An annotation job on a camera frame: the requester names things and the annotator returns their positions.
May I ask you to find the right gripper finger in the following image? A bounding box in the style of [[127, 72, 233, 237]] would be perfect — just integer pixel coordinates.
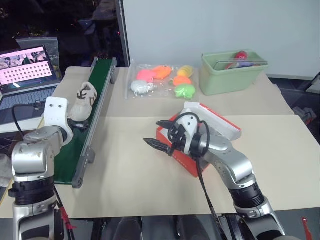
[[155, 120, 176, 130], [143, 137, 174, 154]]

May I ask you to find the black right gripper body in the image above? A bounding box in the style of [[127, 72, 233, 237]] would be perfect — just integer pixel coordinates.
[[167, 123, 187, 157]]

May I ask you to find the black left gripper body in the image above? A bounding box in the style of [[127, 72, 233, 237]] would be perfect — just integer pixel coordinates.
[[67, 119, 90, 130]]

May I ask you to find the red shoebox with white lid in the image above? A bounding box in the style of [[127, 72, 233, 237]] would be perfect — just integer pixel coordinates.
[[155, 101, 243, 179]]

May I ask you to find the beige shoe with dark laces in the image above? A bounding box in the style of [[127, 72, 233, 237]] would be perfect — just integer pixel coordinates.
[[68, 81, 99, 122]]

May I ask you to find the clear bag of toys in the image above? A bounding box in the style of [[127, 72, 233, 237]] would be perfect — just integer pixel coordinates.
[[124, 59, 201, 101]]

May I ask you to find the green toy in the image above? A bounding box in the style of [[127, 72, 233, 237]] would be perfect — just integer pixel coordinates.
[[173, 84, 196, 100]]

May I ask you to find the white toy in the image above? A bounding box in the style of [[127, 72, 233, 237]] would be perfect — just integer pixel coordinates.
[[130, 79, 157, 96]]

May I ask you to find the orange round toy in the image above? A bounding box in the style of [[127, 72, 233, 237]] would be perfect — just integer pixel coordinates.
[[172, 75, 193, 87]]

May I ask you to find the orange fish toy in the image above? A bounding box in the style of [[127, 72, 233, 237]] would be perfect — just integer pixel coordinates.
[[152, 65, 172, 80]]

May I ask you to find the pink toy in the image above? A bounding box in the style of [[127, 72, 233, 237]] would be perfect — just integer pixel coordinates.
[[136, 69, 155, 82]]

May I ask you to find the yellow toy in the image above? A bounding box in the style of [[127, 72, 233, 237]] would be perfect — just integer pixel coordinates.
[[176, 65, 195, 77]]

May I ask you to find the green plastic bin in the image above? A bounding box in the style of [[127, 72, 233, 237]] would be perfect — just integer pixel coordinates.
[[201, 49, 270, 97]]

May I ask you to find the open silver laptop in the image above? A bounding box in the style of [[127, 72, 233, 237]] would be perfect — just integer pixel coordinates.
[[0, 44, 60, 134]]

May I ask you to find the red toy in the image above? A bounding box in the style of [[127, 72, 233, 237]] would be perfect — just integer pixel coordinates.
[[235, 50, 250, 61]]

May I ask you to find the dark grey equipment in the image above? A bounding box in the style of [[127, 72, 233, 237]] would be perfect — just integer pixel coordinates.
[[291, 71, 320, 124]]

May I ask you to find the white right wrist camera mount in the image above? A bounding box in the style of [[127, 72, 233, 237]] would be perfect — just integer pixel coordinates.
[[174, 107, 201, 151]]

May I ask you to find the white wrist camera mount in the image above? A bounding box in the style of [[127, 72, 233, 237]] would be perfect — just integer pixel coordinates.
[[42, 96, 74, 147], [174, 107, 201, 151]]

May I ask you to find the green conveyor belt grey frame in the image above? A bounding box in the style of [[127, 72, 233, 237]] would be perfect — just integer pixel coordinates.
[[53, 56, 118, 189]]

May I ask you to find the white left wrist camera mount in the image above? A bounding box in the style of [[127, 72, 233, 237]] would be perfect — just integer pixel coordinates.
[[42, 96, 74, 147]]

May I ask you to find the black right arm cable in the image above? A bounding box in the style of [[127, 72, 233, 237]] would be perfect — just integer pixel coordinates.
[[167, 113, 224, 240]]

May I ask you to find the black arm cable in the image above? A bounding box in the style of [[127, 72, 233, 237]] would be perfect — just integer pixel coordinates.
[[167, 113, 224, 240], [12, 103, 45, 137]]

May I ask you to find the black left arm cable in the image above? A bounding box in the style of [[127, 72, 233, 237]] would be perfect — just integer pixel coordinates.
[[12, 103, 45, 137]]

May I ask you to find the grey partition post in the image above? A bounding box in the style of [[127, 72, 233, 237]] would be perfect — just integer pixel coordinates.
[[116, 0, 131, 68]]

